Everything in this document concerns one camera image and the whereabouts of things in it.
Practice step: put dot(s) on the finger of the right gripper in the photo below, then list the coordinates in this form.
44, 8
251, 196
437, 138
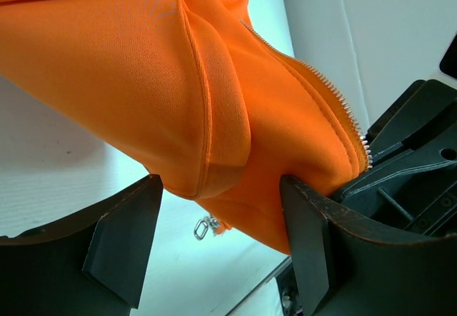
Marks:
411, 184

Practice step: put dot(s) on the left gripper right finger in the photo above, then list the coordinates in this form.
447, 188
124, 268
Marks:
348, 264

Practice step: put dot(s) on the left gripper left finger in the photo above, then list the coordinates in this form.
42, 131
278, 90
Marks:
91, 262

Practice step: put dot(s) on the orange zip jacket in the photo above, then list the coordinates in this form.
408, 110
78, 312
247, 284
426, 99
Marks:
188, 89

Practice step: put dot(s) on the silver zipper pull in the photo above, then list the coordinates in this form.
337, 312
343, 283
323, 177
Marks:
204, 225

